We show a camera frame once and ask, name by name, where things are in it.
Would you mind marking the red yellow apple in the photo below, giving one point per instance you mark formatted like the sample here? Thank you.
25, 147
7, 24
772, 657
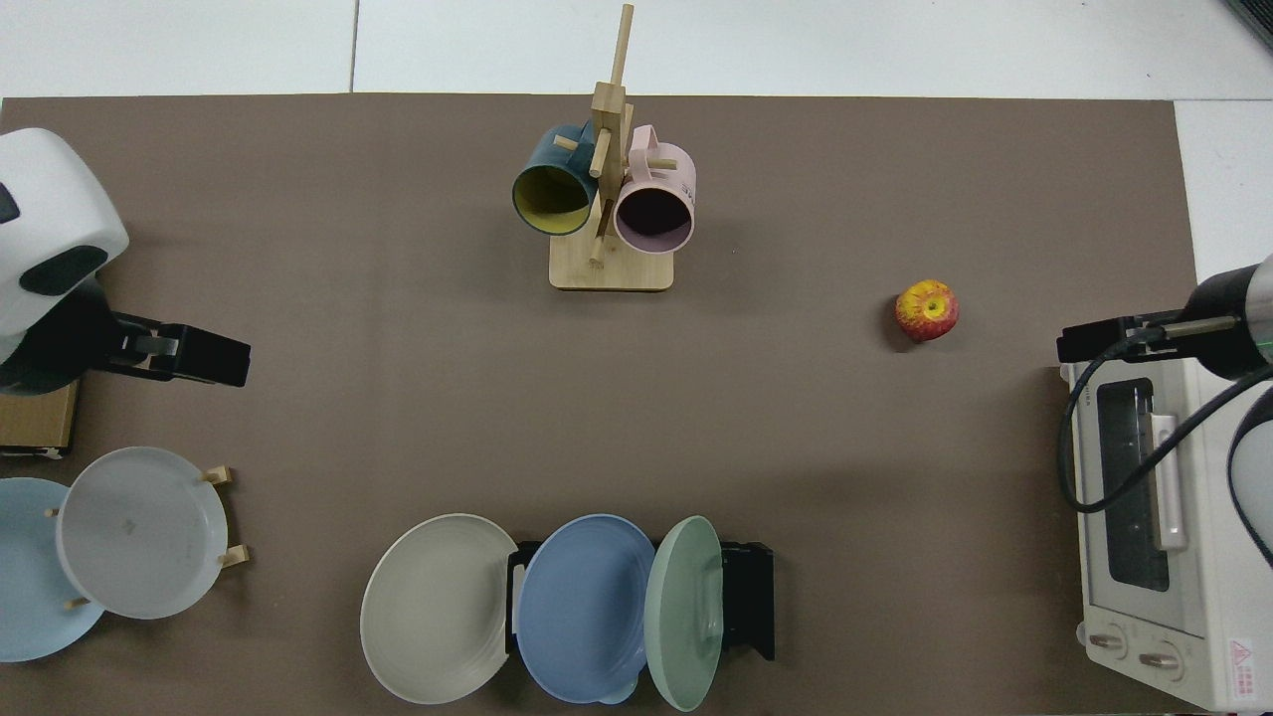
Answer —
927, 310

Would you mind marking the wooden plate rack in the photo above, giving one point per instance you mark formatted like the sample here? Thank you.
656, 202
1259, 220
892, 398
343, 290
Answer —
221, 475

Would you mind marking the grey plate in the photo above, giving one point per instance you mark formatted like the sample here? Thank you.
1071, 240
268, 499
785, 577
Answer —
139, 532

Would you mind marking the light blue plate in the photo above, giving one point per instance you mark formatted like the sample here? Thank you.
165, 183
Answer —
25, 577

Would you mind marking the beige plate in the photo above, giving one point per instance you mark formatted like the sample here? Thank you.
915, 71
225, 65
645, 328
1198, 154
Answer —
438, 607

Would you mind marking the black dish rack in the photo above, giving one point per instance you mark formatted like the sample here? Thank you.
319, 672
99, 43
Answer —
751, 597

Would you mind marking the pale green plate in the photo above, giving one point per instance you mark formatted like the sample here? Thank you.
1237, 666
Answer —
681, 617

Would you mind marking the brown table cloth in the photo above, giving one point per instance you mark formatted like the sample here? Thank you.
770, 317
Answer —
398, 298

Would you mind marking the pale toaster oven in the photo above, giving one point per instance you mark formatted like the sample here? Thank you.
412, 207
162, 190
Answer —
1208, 597

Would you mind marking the dark grey panel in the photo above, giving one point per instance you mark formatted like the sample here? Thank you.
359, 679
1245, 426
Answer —
1255, 18

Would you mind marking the dark blue cup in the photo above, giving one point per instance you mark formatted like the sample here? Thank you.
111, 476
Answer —
552, 199

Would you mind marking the wooden cup stand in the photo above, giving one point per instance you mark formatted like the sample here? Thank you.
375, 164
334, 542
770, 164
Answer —
612, 268

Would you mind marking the pink cup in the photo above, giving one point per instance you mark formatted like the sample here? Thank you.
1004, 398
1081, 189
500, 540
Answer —
651, 214

